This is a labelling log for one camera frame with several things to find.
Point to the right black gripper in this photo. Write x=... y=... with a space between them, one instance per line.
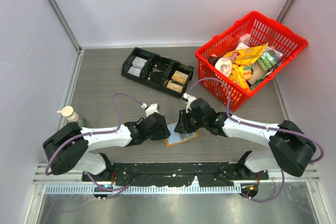
x=183 y=125

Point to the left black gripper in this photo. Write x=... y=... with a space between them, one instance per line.
x=164 y=133

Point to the orange leather card holder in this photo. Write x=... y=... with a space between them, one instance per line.
x=177 y=138

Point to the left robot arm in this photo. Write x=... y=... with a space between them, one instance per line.
x=71 y=147

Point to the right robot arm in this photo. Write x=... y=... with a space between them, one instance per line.
x=290 y=149

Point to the tan card box upper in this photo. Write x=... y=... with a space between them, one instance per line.
x=179 y=77

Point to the white card box upper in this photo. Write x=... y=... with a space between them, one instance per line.
x=139 y=62

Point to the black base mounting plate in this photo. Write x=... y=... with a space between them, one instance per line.
x=208 y=174

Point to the black compartment tray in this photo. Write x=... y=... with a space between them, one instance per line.
x=157 y=71

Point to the white paper roll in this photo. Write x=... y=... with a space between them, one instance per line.
x=224 y=66

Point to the yellow chips bag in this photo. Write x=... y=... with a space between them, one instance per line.
x=242 y=61

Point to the red plastic shopping basket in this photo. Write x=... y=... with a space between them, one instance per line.
x=263 y=30

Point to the green foil snack packet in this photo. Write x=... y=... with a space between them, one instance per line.
x=268 y=59

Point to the green soap pump bottle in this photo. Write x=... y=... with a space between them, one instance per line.
x=72 y=116

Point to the pink white carton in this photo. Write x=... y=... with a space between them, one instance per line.
x=245 y=39

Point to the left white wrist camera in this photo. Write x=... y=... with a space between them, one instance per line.
x=153 y=108

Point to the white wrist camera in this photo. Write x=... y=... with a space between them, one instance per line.
x=153 y=108
x=188 y=99

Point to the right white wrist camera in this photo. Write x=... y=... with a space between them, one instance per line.
x=188 y=99

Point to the white perforated cable duct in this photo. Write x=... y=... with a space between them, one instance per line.
x=82 y=189

